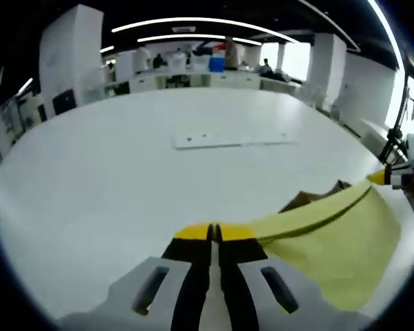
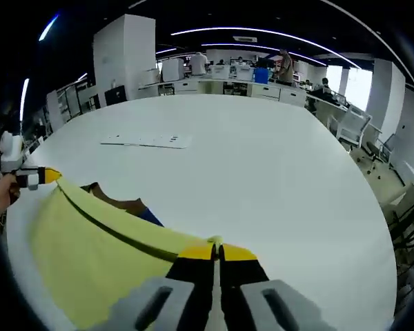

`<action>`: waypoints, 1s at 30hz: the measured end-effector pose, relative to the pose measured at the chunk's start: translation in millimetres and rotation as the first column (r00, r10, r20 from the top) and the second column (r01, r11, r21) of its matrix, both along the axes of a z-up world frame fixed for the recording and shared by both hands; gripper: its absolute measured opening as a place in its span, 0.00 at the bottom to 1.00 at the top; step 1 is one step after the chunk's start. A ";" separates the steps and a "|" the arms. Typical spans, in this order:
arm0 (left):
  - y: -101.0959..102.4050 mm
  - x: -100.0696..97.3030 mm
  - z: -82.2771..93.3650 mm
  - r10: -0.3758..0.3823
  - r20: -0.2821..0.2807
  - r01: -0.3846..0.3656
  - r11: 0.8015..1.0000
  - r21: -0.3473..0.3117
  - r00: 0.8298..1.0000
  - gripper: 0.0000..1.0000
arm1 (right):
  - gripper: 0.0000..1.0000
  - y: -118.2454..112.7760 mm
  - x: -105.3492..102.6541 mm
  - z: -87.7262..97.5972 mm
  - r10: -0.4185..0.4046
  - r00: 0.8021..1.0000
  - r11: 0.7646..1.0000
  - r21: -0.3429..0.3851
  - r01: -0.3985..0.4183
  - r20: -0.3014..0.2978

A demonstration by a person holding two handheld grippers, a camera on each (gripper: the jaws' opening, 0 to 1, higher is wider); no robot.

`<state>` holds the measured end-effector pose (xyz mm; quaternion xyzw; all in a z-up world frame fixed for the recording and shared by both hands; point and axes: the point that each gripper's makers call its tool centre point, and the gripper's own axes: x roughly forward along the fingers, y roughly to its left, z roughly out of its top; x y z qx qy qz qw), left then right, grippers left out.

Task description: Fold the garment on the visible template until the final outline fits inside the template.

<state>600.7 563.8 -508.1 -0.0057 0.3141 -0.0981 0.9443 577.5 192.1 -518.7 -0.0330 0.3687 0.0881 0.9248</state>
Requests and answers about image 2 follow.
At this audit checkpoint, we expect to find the long ceiling light strip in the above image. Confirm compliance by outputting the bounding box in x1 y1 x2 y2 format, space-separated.
38 13 60 41

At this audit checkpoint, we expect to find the white counter with drawers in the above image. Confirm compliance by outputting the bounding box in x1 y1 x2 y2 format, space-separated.
137 77 308 108

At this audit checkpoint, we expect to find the white box appliance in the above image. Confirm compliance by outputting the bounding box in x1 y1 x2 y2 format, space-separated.
161 58 186 83

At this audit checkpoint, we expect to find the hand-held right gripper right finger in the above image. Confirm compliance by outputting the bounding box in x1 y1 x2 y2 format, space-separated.
217 242 335 331

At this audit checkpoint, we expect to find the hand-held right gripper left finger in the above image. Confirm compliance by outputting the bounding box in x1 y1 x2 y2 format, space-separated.
99 243 217 331

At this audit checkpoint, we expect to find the white template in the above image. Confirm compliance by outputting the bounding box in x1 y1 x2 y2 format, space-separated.
100 132 193 150

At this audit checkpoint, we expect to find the black low cabinet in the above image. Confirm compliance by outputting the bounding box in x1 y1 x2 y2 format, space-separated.
104 86 128 106

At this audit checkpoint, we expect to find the black stand with cables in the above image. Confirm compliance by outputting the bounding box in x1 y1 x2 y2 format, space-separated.
388 179 414 304

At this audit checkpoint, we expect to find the person's left hand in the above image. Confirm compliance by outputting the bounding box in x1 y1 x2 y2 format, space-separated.
0 172 22 222

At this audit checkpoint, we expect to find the white office chair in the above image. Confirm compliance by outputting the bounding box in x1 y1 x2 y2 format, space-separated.
336 105 373 149

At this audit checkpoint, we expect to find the curved ceiling light strip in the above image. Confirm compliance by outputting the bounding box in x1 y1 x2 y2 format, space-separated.
200 43 328 66
170 27 362 68

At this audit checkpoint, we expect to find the grey office chair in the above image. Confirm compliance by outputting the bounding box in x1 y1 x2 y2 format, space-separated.
365 132 400 173

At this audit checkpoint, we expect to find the yellow blue grey garment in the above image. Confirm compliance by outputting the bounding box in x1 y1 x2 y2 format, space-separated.
29 176 225 331

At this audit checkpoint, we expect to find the short ceiling light strip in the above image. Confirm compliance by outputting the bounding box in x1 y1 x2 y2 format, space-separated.
20 78 30 121

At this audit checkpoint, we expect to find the glass front cabinet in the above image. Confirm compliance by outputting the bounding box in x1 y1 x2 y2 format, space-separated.
46 84 82 130

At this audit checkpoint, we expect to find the white square pillar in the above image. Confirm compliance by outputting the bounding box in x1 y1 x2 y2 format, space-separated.
365 58 406 139
92 13 157 108

